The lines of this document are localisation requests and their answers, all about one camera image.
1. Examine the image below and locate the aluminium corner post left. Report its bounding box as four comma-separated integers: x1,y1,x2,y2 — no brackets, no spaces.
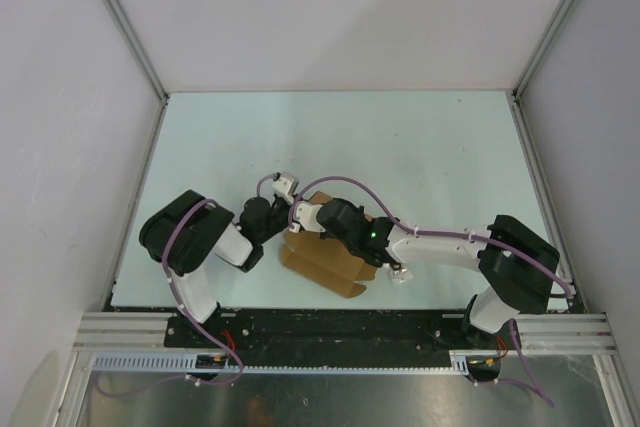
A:
102,0,169,105

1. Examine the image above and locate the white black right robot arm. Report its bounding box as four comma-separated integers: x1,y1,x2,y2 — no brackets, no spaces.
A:
315,199,559,348

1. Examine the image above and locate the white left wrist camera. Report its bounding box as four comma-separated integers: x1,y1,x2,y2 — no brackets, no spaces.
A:
272,172,299,206

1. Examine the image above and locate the aluminium corner post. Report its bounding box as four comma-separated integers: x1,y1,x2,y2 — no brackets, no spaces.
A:
102,0,169,105
512,0,580,101

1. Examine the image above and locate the brown cardboard box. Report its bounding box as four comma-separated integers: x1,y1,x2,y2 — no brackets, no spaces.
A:
278,190,377,300

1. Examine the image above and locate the small clear plastic packet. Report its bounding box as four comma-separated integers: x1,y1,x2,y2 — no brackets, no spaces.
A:
389,267,413,285

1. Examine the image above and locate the grey slotted cable duct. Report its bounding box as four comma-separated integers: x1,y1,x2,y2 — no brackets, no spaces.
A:
91,351,498,375

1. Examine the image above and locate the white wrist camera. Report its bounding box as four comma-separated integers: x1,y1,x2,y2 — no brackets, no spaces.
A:
289,201,325,233
272,172,299,206

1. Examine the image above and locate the aluminium rail right side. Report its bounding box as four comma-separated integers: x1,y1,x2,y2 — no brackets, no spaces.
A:
506,92,581,301

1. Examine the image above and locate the aluminium corner post right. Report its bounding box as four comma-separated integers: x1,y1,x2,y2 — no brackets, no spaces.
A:
512,0,580,101

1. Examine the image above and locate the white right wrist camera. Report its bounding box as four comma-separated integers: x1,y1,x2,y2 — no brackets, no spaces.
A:
289,201,325,233

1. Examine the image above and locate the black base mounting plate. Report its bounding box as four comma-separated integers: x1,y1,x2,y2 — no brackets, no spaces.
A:
165,307,513,353

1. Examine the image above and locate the aluminium front rail profile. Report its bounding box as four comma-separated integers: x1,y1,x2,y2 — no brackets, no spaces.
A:
73,312,617,355

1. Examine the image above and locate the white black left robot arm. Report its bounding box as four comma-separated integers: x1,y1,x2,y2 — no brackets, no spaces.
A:
139,190,291,347

